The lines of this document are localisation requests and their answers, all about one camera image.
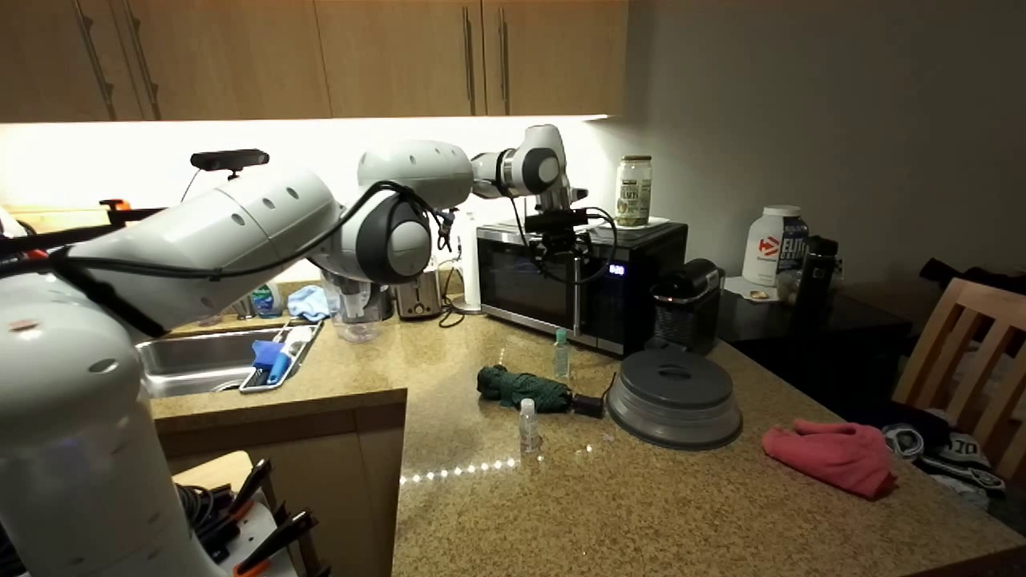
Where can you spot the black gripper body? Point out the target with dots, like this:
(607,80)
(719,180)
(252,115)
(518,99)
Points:
(554,241)

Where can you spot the black steel microwave oven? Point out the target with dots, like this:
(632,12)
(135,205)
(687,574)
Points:
(518,289)

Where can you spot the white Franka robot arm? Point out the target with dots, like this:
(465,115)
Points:
(211,230)

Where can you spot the small green plastic bottle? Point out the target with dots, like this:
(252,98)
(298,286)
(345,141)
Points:
(562,355)

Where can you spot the glass storage jar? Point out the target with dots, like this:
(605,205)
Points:
(632,193)

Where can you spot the black pod coffee maker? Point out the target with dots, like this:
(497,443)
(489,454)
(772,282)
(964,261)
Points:
(684,306)

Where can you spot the silver toaster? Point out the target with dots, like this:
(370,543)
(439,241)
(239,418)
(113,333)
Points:
(419,300)

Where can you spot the small clear plastic bottle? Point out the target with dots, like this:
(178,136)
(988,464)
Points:
(528,427)

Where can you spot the water filter pitcher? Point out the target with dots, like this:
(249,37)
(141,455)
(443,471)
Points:
(358,308)

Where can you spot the white jug with red label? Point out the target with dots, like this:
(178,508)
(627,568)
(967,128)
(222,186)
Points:
(765,250)

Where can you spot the dark drink bottle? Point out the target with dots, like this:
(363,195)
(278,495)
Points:
(792,261)

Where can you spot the light blue cloth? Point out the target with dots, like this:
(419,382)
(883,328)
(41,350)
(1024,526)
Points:
(309,302)

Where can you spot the black tall bottle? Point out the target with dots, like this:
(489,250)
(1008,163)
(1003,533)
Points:
(822,273)

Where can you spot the white sponge tray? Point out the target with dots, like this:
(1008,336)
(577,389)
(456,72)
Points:
(291,357)

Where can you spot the dark side table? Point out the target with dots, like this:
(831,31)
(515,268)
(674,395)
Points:
(822,346)

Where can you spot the dish soap bottle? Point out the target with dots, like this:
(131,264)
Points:
(261,302)

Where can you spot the blue sponge brush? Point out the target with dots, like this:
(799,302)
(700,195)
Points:
(269,357)

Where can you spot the wooden counter base cabinet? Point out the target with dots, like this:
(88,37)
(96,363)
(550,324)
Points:
(321,483)

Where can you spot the red cloth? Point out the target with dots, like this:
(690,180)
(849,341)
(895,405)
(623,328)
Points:
(835,454)

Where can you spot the stainless steel sink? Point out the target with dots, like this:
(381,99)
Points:
(194,363)

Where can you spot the wooden upper cabinets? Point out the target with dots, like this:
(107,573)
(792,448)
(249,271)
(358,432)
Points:
(211,52)

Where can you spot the wooden slatted chair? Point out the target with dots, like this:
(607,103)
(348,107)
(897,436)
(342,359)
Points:
(957,355)

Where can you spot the wooden cart with black tools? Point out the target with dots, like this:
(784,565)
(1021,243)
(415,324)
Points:
(227,515)

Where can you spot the black and white bag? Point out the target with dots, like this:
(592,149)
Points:
(950,454)

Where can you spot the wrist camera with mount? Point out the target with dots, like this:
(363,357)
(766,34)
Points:
(550,219)

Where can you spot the black stereo camera bar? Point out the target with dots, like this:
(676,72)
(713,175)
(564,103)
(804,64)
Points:
(227,159)

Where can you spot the black camera stand with clamp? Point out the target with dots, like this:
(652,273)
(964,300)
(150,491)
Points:
(41,241)

